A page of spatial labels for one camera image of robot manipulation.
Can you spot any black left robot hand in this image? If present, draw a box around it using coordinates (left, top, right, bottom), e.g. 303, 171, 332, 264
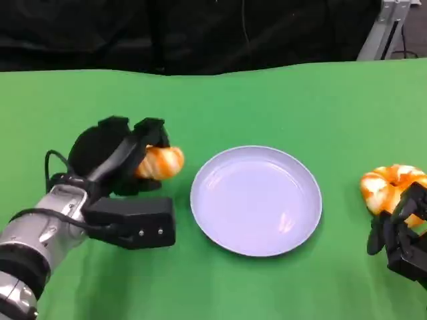
68, 115, 173, 198

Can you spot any orange white toy bread roll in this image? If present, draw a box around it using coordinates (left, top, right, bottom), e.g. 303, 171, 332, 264
360, 163, 427, 229
134, 145, 185, 183

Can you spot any lilac plate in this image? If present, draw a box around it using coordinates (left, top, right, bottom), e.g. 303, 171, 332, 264
189, 145, 324, 258

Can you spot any black curtain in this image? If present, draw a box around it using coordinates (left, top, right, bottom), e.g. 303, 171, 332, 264
0, 0, 384, 76

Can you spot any black camera cable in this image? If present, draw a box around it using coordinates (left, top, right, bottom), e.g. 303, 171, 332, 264
9, 207, 118, 235

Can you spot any hanging black cable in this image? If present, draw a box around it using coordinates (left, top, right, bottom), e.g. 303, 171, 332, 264
240, 0, 252, 44

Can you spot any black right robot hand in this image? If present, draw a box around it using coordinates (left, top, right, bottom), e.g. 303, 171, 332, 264
366, 181, 427, 285

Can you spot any green table cloth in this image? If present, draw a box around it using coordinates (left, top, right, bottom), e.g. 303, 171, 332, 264
0, 56, 427, 320

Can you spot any grey aluminium frame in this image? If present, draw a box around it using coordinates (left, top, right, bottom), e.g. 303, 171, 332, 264
356, 0, 406, 62

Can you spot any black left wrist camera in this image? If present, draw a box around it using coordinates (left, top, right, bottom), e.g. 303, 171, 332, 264
81, 196, 177, 251

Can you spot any looped black arm cable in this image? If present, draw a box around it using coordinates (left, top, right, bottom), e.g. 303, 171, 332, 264
44, 149, 88, 187

